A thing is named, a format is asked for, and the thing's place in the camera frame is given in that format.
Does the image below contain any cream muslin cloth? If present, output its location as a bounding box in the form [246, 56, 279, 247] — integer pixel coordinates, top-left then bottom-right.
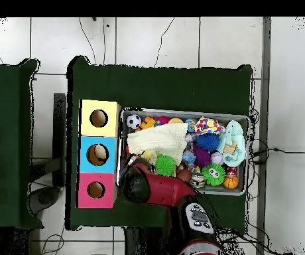
[126, 122, 189, 167]

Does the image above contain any green puffer toy with eyes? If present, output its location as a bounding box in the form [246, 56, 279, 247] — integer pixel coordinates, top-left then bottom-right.
[201, 163, 226, 187]
[154, 154, 176, 177]

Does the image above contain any mint green cloth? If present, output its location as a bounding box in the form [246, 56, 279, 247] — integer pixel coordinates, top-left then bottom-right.
[217, 120, 247, 167]

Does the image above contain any shallow metal mesh bin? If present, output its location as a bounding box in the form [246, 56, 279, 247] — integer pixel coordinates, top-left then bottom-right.
[116, 107, 250, 197]

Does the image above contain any wooden box with three holes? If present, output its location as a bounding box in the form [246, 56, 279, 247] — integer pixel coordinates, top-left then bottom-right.
[75, 99, 122, 209]

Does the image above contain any small soccer ball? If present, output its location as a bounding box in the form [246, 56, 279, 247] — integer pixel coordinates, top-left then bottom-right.
[125, 114, 143, 130]

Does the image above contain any purple spiky rubber toy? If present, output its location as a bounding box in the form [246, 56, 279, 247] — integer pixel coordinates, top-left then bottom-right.
[192, 144, 212, 168]

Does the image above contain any dark green table cloth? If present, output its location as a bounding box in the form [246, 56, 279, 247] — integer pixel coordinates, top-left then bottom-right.
[65, 55, 254, 231]
[0, 58, 44, 230]

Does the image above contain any small blue puffer ball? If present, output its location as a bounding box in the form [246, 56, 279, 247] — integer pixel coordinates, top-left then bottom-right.
[195, 132, 220, 152]

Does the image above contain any white polka dot cloth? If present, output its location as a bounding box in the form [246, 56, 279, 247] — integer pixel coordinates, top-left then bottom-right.
[194, 116, 225, 135]

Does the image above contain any small white baseball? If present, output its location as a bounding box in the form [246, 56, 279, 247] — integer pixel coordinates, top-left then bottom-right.
[210, 151, 224, 165]

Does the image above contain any small orange basketball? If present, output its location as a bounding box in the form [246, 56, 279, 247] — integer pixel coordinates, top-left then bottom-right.
[223, 175, 239, 190]

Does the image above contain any black upright panel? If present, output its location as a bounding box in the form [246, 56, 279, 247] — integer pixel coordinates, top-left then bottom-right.
[52, 92, 67, 187]

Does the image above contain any grey plastic base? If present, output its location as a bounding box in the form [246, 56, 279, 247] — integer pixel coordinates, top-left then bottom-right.
[29, 185, 61, 216]

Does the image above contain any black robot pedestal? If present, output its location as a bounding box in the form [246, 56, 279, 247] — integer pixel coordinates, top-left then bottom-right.
[124, 226, 170, 255]

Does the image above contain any black cable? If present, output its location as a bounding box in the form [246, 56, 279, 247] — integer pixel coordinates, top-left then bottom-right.
[250, 147, 305, 164]

